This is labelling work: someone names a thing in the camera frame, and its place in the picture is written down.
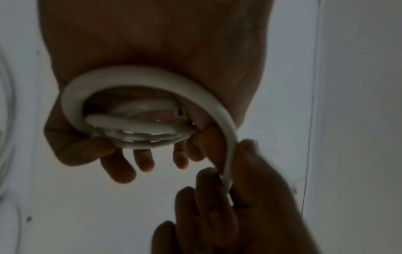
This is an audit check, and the short white cable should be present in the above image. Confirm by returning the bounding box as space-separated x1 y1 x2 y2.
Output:
60 65 237 194

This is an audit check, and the thin black wall wire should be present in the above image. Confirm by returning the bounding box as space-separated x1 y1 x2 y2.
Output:
299 0 325 216

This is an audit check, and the person's left hand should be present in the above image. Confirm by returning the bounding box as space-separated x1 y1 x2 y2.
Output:
37 0 276 184

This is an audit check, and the person's right hand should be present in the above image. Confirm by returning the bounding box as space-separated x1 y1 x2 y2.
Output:
151 139 325 254

